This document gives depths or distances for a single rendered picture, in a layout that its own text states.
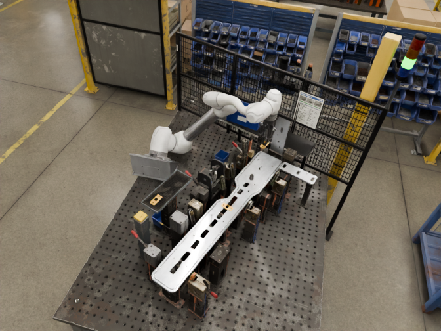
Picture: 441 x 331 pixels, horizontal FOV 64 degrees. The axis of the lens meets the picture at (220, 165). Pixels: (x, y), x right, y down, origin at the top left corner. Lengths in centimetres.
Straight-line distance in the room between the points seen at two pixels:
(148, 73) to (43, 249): 257
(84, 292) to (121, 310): 28
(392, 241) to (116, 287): 273
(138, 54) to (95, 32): 59
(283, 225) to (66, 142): 293
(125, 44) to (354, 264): 368
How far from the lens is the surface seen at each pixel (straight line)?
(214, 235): 232
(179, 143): 305
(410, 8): 552
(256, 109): 220
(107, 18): 483
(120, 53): 496
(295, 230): 282
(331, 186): 335
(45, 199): 409
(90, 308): 250
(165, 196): 231
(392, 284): 373
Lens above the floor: 292
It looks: 44 degrees down
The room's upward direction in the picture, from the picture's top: 5 degrees clockwise
